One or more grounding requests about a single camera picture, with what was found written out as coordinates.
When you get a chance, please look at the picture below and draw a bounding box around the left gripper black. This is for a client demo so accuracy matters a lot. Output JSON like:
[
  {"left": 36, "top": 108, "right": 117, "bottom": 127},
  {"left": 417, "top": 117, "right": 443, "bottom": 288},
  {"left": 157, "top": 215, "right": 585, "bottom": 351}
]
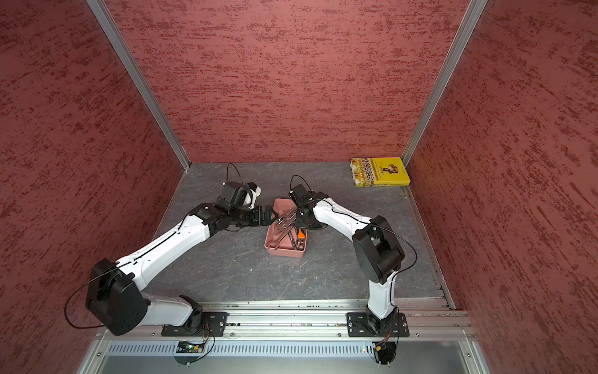
[{"left": 230, "top": 206, "right": 279, "bottom": 227}]

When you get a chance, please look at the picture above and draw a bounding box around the pink plastic storage box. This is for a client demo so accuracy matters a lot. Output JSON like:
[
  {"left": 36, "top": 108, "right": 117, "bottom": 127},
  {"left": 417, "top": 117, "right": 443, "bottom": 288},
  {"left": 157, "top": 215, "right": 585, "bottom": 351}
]
[{"left": 264, "top": 198, "right": 308, "bottom": 258}]

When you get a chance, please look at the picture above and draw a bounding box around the long silver combination wrench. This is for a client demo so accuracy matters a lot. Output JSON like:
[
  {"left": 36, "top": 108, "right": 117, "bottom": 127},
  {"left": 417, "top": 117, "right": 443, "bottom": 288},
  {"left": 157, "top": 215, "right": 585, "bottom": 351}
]
[{"left": 269, "top": 224, "right": 294, "bottom": 250}]

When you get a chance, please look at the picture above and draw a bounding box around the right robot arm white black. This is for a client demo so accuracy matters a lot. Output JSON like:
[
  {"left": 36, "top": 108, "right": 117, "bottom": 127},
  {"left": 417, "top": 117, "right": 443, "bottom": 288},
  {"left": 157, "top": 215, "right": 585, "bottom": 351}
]
[{"left": 292, "top": 193, "right": 405, "bottom": 336}]

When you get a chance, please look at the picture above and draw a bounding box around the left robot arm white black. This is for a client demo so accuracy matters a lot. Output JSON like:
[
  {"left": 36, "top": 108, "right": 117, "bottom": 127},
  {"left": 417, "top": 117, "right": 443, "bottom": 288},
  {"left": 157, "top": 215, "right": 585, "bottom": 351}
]
[{"left": 85, "top": 204, "right": 279, "bottom": 336}]

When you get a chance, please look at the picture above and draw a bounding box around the yellow cardboard box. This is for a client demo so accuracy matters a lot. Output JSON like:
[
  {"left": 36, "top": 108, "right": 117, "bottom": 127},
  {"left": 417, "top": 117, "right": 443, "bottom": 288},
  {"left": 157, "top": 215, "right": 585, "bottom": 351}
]
[{"left": 350, "top": 157, "right": 411, "bottom": 188}]

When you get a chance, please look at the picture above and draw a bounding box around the orange handled adjustable wrench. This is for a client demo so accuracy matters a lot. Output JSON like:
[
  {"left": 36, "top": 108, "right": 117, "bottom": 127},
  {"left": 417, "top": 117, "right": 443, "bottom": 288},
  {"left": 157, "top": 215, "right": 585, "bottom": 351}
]
[{"left": 294, "top": 228, "right": 306, "bottom": 251}]

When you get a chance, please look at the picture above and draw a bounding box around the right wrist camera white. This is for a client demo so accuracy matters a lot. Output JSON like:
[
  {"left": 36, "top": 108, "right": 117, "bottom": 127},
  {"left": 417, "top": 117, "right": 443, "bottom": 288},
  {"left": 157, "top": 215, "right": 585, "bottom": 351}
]
[{"left": 289, "top": 184, "right": 329, "bottom": 208}]

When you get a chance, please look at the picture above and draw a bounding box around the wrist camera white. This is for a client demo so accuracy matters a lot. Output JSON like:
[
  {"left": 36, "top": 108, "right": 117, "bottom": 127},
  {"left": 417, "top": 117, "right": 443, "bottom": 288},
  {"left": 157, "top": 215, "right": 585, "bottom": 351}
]
[
  {"left": 216, "top": 182, "right": 261, "bottom": 211},
  {"left": 289, "top": 184, "right": 329, "bottom": 208}
]

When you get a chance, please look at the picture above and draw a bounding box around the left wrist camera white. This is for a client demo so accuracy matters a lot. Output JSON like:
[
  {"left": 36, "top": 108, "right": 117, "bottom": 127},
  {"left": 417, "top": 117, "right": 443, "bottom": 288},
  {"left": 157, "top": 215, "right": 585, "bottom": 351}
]
[{"left": 216, "top": 182, "right": 261, "bottom": 211}]

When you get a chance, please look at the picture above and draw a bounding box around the aluminium front rail frame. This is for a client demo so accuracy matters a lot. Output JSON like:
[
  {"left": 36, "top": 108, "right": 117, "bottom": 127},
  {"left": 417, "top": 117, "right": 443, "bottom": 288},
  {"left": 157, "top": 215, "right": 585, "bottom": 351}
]
[{"left": 78, "top": 298, "right": 489, "bottom": 373}]

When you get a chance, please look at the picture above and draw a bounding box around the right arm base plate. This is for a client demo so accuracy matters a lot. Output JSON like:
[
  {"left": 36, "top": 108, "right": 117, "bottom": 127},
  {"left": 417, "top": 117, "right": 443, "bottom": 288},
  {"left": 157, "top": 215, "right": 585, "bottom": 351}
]
[{"left": 346, "top": 311, "right": 410, "bottom": 338}]

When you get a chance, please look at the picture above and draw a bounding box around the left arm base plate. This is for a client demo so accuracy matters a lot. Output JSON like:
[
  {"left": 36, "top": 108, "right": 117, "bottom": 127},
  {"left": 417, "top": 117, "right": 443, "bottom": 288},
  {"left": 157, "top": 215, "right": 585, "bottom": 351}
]
[{"left": 161, "top": 312, "right": 229, "bottom": 338}]

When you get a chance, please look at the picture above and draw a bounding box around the right controller board with wires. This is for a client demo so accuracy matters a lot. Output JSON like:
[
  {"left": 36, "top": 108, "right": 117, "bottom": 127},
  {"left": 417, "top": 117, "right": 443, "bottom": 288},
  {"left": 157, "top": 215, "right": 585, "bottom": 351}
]
[{"left": 372, "top": 331, "right": 399, "bottom": 366}]

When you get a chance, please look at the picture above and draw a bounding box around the controller board with wires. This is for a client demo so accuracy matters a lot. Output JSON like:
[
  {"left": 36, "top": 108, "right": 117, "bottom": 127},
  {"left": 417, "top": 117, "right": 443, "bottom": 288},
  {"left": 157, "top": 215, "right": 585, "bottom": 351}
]
[
  {"left": 174, "top": 323, "right": 216, "bottom": 366},
  {"left": 372, "top": 331, "right": 399, "bottom": 366}
]

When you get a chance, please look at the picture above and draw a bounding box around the left controller board with wires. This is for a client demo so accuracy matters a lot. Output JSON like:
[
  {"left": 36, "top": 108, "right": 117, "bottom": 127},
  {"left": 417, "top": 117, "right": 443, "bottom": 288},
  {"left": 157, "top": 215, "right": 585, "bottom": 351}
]
[{"left": 174, "top": 323, "right": 216, "bottom": 366}]

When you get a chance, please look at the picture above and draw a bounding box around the left aluminium corner post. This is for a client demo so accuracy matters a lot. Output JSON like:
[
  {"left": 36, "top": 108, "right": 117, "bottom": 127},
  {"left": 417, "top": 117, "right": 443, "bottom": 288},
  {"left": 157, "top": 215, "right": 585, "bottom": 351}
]
[{"left": 87, "top": 0, "right": 192, "bottom": 172}]

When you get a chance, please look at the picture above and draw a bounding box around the aluminium corner post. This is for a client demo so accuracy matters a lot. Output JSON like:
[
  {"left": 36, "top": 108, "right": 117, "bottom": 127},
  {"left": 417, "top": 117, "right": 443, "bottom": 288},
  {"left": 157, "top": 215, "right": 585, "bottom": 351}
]
[
  {"left": 87, "top": 0, "right": 192, "bottom": 172},
  {"left": 402, "top": 0, "right": 488, "bottom": 166}
]

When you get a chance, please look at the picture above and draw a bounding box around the right aluminium corner post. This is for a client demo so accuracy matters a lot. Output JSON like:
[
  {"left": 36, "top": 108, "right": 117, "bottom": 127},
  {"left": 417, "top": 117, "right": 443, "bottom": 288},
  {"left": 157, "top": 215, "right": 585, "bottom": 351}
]
[{"left": 402, "top": 0, "right": 488, "bottom": 166}]

